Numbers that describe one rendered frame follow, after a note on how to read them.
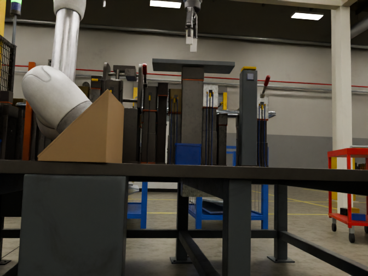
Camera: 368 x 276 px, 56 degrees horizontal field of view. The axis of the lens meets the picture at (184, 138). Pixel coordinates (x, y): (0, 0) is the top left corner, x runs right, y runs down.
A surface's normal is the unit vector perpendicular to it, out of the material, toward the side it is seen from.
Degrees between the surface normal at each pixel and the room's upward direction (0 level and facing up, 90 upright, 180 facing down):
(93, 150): 90
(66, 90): 66
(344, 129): 90
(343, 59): 90
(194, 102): 90
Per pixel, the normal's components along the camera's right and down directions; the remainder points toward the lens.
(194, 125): 0.05, -0.08
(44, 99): -0.17, 0.05
